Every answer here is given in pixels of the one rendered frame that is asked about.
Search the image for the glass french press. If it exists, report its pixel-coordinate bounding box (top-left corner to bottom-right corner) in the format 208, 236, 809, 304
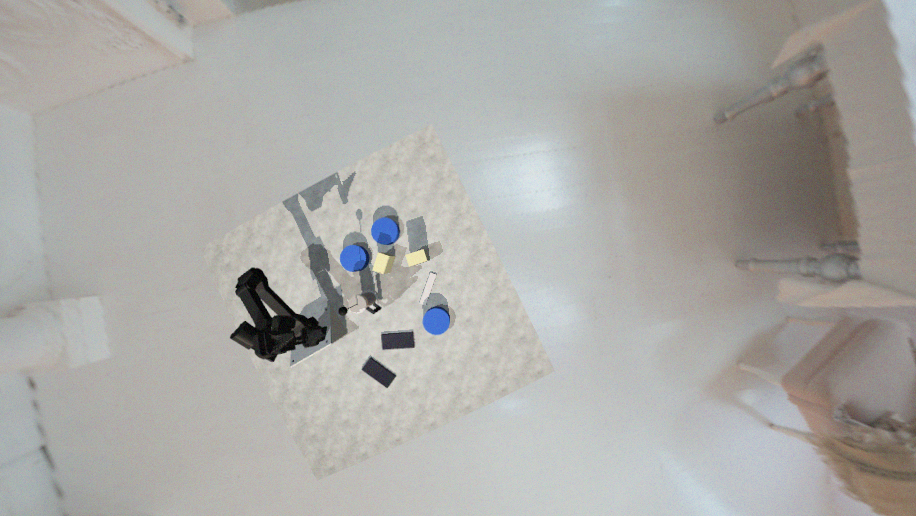
339, 290, 382, 316

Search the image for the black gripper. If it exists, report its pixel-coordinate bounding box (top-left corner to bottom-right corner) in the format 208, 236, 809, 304
253, 326, 322, 357

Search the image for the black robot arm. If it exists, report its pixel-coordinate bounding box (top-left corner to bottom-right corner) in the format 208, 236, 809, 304
230, 267, 327, 351

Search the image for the blue disc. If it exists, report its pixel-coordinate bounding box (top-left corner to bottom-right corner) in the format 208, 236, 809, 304
371, 217, 400, 245
423, 307, 450, 335
340, 245, 370, 272

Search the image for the white flat bar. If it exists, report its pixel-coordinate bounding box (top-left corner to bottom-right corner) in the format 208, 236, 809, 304
419, 272, 436, 306

